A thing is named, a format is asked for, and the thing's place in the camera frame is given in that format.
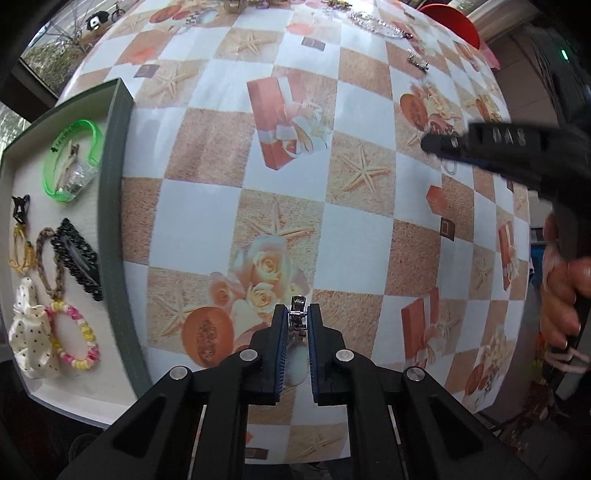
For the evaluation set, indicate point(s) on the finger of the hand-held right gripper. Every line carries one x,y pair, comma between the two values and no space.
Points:
443,144

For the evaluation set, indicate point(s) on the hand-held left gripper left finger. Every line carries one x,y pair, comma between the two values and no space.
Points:
278,350

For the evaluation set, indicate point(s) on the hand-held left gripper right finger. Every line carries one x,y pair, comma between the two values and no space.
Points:
316,350

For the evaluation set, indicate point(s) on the small silver clip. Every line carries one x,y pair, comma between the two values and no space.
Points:
298,316

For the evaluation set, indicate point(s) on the black beaded snap clip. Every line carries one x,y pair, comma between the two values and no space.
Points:
76,258

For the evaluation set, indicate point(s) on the dark green jewelry tray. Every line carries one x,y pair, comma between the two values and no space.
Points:
113,184

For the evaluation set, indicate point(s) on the white polka dot scrunchie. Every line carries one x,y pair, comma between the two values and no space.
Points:
30,341

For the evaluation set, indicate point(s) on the small bronze hair clip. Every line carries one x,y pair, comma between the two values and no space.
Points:
71,154

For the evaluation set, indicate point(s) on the black claw hair clip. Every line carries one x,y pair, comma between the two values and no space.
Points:
21,208

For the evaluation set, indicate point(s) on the person's right hand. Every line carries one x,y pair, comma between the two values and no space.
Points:
561,295

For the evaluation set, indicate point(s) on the black device with green light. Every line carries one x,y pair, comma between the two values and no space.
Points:
561,69

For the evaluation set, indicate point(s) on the silver hair pin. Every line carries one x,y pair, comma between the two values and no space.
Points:
418,60

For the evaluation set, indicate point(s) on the red plastic stool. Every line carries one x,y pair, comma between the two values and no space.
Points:
450,21

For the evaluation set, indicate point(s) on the gold metal hair clip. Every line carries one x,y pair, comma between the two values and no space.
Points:
337,3

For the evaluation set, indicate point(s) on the gold square hair clip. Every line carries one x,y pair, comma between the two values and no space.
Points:
235,4

